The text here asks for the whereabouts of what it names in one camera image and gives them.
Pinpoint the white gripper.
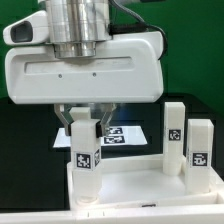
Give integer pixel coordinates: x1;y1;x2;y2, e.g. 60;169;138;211
5;32;163;138

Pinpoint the white desk top tray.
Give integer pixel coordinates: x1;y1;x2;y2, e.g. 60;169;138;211
67;154;224;210

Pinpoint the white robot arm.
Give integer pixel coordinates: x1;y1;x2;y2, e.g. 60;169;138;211
3;0;167;136

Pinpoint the white marker plate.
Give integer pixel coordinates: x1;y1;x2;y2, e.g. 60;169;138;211
53;126;147;148

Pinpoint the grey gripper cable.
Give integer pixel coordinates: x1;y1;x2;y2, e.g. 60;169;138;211
108;0;167;61

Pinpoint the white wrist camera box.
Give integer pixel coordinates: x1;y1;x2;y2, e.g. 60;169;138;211
3;10;49;46

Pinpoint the white frame rail front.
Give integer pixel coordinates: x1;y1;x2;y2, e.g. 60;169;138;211
0;204;224;224

